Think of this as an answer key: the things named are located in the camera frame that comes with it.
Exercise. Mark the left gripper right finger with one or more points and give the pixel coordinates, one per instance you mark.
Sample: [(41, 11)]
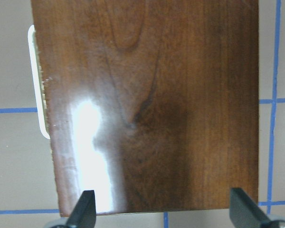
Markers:
[(244, 212)]

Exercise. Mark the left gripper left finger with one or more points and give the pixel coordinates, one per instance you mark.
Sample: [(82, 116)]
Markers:
[(84, 213)]

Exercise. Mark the wooden drawer with handle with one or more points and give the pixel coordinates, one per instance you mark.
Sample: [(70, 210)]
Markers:
[(37, 82)]

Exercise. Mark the dark wooden drawer cabinet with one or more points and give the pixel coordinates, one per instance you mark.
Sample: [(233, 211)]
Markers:
[(153, 104)]

